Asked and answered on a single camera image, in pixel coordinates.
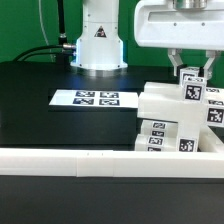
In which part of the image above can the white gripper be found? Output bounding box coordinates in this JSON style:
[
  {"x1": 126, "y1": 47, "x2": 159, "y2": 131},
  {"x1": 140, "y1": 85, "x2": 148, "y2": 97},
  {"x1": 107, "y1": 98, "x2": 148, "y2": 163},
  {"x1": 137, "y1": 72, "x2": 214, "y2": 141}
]
[{"x1": 134, "y1": 0, "x2": 224, "y2": 80}]

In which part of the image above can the white tagged nut cube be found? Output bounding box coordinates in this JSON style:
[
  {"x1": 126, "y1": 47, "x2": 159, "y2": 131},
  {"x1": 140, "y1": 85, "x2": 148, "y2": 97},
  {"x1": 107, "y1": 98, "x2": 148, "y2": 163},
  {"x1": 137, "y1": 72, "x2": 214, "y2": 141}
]
[
  {"x1": 182, "y1": 76, "x2": 207, "y2": 102},
  {"x1": 180, "y1": 67, "x2": 200, "y2": 84}
]

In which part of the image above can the white chair back frame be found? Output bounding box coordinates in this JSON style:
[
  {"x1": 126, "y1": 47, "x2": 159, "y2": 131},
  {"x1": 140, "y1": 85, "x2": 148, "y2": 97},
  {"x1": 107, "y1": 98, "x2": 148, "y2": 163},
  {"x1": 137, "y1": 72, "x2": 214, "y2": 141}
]
[{"x1": 138, "y1": 82, "x2": 224, "y2": 127}]

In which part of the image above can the white chair seat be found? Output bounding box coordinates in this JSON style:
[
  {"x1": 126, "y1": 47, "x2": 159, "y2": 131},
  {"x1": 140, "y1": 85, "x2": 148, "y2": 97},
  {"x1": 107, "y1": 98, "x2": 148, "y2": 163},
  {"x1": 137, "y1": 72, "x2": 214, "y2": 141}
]
[{"x1": 177, "y1": 123, "x2": 200, "y2": 152}]

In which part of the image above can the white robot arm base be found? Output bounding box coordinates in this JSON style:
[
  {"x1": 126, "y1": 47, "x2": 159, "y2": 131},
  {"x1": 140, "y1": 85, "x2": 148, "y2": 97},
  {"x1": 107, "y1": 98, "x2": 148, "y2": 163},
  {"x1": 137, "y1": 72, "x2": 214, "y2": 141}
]
[{"x1": 70, "y1": 0, "x2": 128, "y2": 77}]

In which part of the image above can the flat white tag plate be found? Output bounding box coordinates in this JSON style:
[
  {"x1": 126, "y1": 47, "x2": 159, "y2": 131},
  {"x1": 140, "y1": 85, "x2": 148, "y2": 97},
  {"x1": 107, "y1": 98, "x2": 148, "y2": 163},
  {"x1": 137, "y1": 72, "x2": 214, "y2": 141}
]
[{"x1": 50, "y1": 90, "x2": 138, "y2": 109}]

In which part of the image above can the white U-shaped obstacle frame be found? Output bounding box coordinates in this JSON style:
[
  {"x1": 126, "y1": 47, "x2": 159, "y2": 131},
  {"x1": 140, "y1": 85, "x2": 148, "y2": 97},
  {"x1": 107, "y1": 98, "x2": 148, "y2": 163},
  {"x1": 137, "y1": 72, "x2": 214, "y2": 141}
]
[{"x1": 0, "y1": 128, "x2": 224, "y2": 178}]

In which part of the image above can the black cable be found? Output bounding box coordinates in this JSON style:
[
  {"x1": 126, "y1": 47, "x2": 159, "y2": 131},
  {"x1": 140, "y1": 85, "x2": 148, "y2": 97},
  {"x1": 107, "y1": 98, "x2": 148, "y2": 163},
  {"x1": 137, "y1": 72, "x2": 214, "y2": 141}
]
[{"x1": 13, "y1": 45, "x2": 78, "y2": 63}]

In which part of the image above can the black hose with connector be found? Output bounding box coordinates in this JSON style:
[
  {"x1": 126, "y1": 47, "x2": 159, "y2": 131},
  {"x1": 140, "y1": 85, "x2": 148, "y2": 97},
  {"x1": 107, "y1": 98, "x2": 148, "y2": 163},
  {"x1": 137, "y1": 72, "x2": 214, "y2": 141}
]
[{"x1": 57, "y1": 0, "x2": 68, "y2": 46}]

